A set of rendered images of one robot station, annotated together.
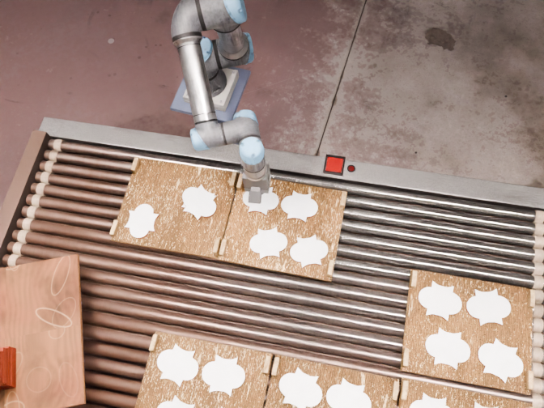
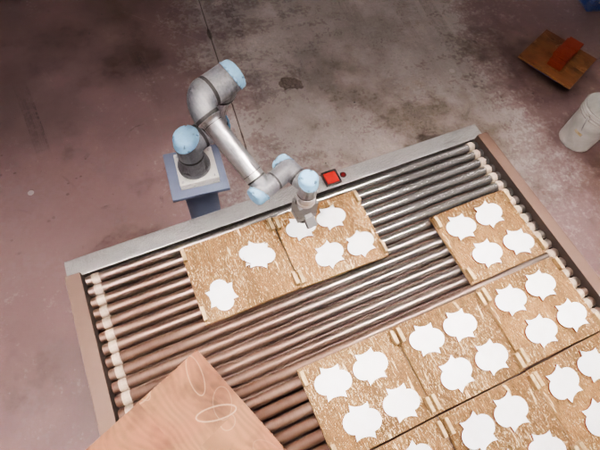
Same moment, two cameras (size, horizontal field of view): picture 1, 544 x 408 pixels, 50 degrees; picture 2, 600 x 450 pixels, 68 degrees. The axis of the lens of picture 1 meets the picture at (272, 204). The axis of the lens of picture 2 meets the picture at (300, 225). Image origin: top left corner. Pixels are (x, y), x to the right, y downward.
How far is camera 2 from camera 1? 84 cm
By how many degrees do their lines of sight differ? 22
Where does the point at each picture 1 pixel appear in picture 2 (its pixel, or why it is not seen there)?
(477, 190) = (427, 148)
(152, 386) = (326, 412)
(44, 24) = not seen: outside the picture
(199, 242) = (279, 284)
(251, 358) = (379, 341)
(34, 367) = not seen: outside the picture
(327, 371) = (432, 315)
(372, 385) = (465, 305)
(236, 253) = (312, 275)
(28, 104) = not seen: outside the picture
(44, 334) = (219, 432)
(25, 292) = (174, 410)
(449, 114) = (329, 129)
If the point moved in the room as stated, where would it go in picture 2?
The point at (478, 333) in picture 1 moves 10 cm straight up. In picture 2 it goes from (495, 233) to (505, 223)
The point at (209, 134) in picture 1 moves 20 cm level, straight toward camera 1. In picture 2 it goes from (267, 186) to (312, 217)
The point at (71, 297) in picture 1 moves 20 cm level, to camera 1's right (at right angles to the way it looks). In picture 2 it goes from (219, 387) to (263, 347)
